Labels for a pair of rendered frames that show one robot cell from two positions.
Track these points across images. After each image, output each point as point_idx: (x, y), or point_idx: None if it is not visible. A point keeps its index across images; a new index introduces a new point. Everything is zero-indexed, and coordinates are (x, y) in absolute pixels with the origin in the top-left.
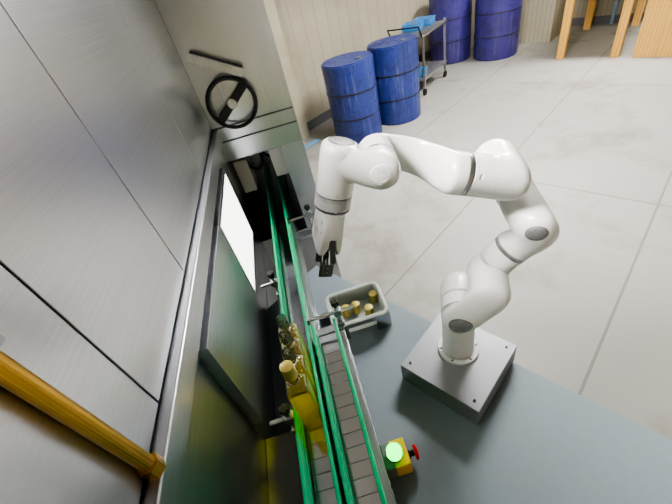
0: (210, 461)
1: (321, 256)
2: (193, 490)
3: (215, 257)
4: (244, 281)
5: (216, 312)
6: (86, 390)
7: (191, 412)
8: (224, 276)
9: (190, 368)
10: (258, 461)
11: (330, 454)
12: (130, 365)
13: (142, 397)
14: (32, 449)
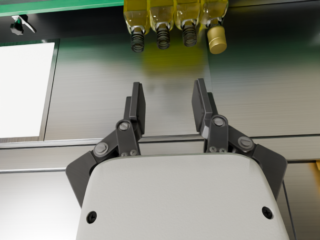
0: (271, 95)
1: (143, 108)
2: (299, 111)
3: (102, 138)
4: (67, 71)
5: (169, 125)
6: (319, 227)
7: (276, 138)
8: (108, 116)
9: None
10: (225, 23)
11: None
12: (280, 199)
13: (288, 180)
14: None
